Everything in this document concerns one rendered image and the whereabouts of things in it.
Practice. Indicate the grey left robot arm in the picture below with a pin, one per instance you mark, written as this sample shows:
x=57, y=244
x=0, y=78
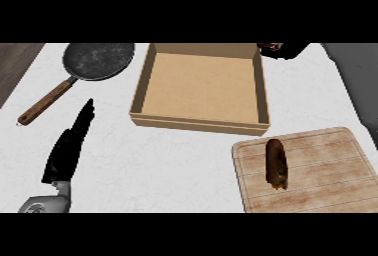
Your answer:
x=49, y=201

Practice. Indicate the wooden cutting board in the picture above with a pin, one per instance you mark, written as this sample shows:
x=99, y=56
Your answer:
x=315, y=173

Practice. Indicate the black appliance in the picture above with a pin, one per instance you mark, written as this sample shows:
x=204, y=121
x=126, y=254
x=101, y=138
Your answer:
x=283, y=50

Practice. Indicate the cardboard box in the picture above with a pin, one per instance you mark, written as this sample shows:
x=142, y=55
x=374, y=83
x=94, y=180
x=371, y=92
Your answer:
x=201, y=90

